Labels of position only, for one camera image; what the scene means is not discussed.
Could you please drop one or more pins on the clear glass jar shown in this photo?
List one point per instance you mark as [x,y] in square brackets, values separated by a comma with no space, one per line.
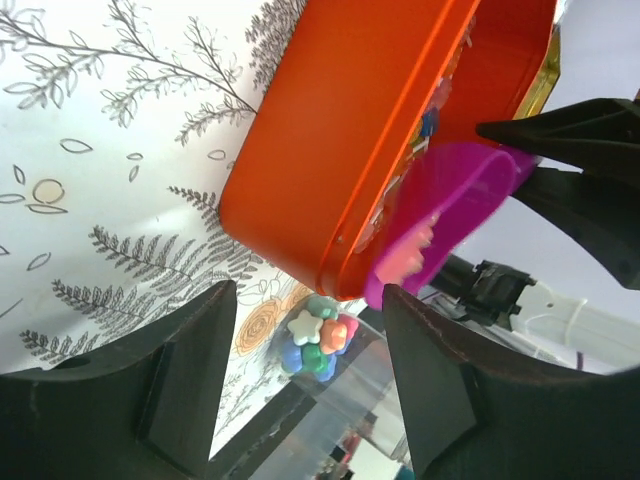
[337,356]

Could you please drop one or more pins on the purple plastic scoop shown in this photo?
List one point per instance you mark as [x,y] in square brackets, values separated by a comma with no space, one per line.
[444,197]

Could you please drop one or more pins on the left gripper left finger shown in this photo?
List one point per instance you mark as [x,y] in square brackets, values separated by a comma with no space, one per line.
[141,407]

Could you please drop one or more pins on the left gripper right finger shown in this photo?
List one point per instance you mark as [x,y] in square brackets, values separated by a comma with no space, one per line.
[474,409]

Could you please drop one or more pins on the floral table mat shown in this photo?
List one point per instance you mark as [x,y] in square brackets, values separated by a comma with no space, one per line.
[121,122]

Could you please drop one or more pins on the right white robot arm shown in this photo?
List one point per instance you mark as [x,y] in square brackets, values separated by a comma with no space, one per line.
[495,294]

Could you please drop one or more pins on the orange tin of lollipops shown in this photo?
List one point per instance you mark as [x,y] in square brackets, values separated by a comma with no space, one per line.
[338,116]

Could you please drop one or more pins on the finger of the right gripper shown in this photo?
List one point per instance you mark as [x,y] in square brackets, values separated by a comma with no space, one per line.
[598,213]
[599,136]

